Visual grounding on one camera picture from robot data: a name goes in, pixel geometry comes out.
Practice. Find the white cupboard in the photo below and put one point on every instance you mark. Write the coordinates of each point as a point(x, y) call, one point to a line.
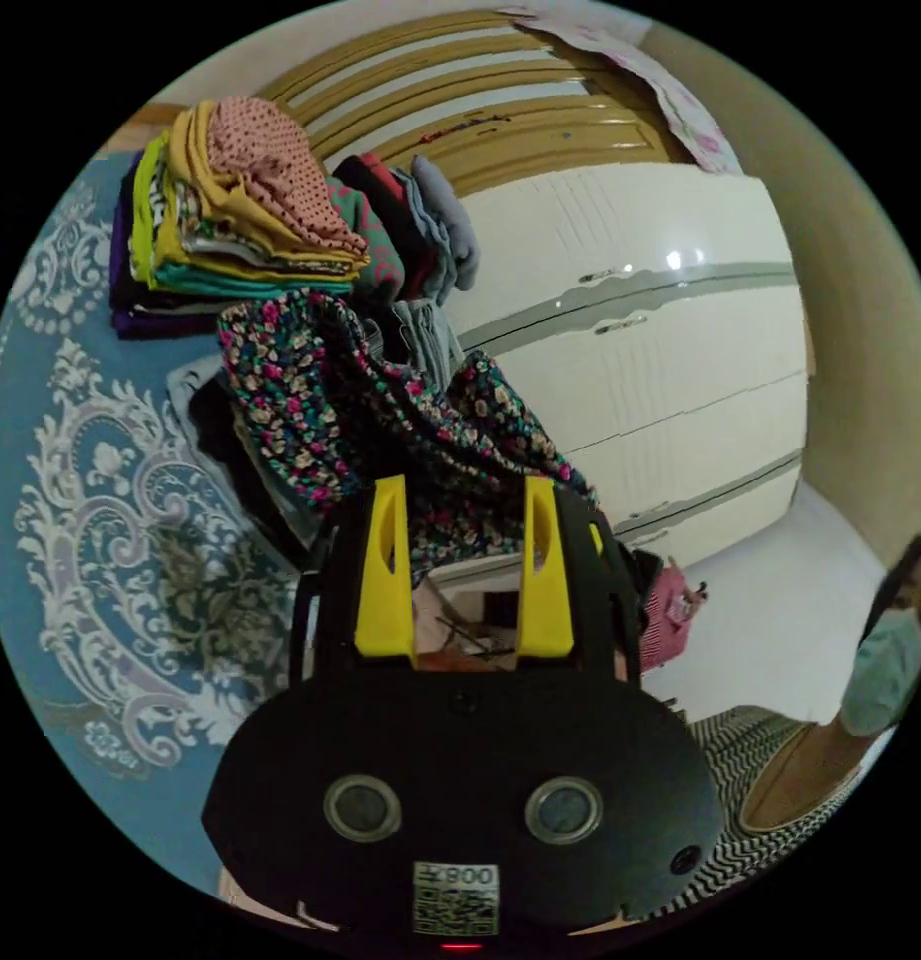
point(655, 337)

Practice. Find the red striped garment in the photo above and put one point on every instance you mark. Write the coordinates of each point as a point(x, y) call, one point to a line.
point(666, 615)

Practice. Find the pile of clothes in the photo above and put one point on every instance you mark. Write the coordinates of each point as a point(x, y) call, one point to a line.
point(242, 217)

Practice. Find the brown wooden door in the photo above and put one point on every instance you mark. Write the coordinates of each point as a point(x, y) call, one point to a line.
point(505, 112)

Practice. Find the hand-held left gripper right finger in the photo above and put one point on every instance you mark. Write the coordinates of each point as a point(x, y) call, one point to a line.
point(544, 600)

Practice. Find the pink floral curtain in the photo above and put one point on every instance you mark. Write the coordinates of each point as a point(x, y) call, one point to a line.
point(677, 97)

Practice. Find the person's body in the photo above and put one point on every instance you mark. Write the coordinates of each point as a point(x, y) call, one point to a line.
point(880, 675)

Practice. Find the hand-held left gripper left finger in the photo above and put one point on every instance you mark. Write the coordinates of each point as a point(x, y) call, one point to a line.
point(383, 592)

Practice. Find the floral pants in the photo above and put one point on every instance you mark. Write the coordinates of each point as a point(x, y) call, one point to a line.
point(332, 397)

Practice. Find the bed with blue ornamental sheet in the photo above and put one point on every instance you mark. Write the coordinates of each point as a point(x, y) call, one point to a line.
point(17, 525)

